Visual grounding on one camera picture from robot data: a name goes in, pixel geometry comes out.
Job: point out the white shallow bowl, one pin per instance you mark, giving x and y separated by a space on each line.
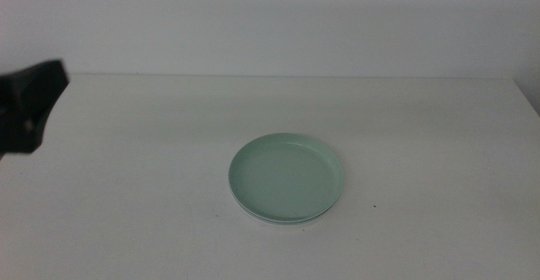
291 224

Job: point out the pale green shallow bowl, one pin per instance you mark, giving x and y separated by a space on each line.
287 176

